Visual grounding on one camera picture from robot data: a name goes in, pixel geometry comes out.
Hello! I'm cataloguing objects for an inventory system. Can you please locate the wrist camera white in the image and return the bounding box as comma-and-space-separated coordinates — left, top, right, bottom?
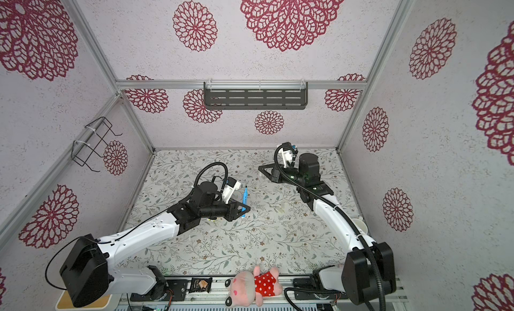
222, 177, 242, 204
278, 142, 298, 169

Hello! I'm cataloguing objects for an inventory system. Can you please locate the dark grey wall shelf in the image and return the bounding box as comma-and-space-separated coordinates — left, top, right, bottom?
203, 82, 309, 110

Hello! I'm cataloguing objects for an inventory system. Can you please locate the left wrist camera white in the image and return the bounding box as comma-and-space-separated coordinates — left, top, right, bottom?
222, 177, 242, 204

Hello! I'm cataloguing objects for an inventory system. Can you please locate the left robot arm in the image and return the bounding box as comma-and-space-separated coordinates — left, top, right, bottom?
60, 181, 251, 308

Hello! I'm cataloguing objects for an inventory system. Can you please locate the small dark snack packet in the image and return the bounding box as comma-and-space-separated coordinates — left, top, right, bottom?
189, 278, 213, 293

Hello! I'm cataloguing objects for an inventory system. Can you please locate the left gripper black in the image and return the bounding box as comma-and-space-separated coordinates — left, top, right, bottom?
201, 199, 252, 222

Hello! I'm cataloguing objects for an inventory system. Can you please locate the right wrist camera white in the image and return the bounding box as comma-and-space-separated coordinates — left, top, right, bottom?
278, 142, 298, 169

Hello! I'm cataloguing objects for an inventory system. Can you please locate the black wire wall rack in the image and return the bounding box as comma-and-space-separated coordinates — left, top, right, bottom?
70, 116, 123, 173

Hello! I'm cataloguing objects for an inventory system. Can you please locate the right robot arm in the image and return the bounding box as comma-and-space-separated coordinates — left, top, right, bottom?
258, 146, 396, 310

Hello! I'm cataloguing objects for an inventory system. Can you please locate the white cup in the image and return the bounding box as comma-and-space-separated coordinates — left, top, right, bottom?
352, 219, 368, 236

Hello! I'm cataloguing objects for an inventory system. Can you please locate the blue highlighter pen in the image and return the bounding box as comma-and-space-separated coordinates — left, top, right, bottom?
241, 187, 248, 218

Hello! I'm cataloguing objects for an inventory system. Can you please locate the pink pig plush toy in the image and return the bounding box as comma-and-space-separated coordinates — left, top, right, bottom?
225, 266, 283, 308

